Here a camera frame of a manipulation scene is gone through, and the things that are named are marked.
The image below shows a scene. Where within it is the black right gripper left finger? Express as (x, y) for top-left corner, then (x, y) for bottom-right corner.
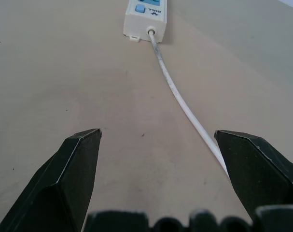
(0, 128), (102, 232)

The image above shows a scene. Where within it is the white power cable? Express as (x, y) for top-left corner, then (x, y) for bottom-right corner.
(147, 27), (230, 178)

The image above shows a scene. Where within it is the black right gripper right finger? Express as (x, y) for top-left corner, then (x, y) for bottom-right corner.
(214, 130), (293, 222)

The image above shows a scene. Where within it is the white power strip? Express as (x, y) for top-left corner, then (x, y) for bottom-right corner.
(123, 0), (170, 44)

